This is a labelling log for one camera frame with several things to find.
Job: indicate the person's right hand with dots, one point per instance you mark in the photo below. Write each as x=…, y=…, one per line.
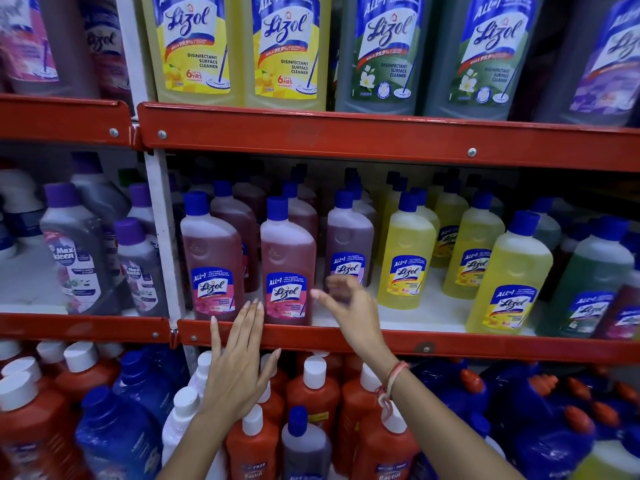
x=360, y=324

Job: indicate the person's left hand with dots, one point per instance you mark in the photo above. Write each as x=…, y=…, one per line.
x=235, y=374

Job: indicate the person's left little finger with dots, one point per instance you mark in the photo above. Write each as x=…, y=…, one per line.
x=216, y=339

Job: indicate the person's left thumb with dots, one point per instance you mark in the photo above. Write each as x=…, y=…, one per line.
x=272, y=367

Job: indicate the person's right thumb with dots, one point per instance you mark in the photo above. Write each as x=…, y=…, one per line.
x=325, y=302

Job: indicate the person's right forearm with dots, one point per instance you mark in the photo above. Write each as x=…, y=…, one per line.
x=440, y=424

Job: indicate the person's left forearm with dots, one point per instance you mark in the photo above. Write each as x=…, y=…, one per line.
x=200, y=449

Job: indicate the white white-capped bottle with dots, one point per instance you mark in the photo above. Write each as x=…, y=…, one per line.
x=201, y=372
x=181, y=424

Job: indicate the group of orange white-capped bottles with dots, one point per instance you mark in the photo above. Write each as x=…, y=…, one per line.
x=315, y=394
x=35, y=424

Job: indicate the blue cleaner bottle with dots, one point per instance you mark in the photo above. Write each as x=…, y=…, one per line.
x=117, y=439
x=169, y=362
x=142, y=382

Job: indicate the group of pink cleaner bottles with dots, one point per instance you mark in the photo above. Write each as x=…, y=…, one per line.
x=287, y=254

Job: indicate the purple blue-capped cleaner bottle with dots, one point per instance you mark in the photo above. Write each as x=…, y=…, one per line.
x=302, y=452

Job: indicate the grey purple-capped cleaner bottle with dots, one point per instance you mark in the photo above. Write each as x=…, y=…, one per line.
x=75, y=249
x=140, y=269
x=97, y=189
x=141, y=204

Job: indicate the red metal shelf beam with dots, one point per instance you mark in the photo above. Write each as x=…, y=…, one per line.
x=60, y=119
x=375, y=137
x=75, y=327
x=475, y=344

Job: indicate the group of yellow cleaner bottles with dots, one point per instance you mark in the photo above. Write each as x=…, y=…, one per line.
x=510, y=274

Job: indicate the green blue-capped cleaner bottle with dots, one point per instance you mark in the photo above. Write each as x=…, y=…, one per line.
x=585, y=279
x=546, y=227

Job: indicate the white plastic bottle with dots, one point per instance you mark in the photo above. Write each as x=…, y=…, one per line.
x=17, y=204

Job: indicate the group of blue orange-capped bottles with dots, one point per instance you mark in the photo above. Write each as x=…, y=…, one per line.
x=540, y=419

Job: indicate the large green cleaner bottle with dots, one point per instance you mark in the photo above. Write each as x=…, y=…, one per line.
x=382, y=54
x=480, y=59

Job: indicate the large yellow cleaner bottle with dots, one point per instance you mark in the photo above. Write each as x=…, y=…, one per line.
x=287, y=49
x=192, y=49

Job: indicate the maroon cleaner bottle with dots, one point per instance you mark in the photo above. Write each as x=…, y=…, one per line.
x=622, y=309

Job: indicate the large pink cleaner bottle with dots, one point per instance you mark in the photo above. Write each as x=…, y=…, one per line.
x=35, y=44
x=107, y=49

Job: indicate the pale yellow-green bottle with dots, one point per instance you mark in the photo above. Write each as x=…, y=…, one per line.
x=612, y=462

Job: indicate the large purple cleaner bottle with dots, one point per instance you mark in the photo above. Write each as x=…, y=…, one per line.
x=595, y=64

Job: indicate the white shelf upright post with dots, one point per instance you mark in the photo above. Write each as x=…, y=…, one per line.
x=157, y=194

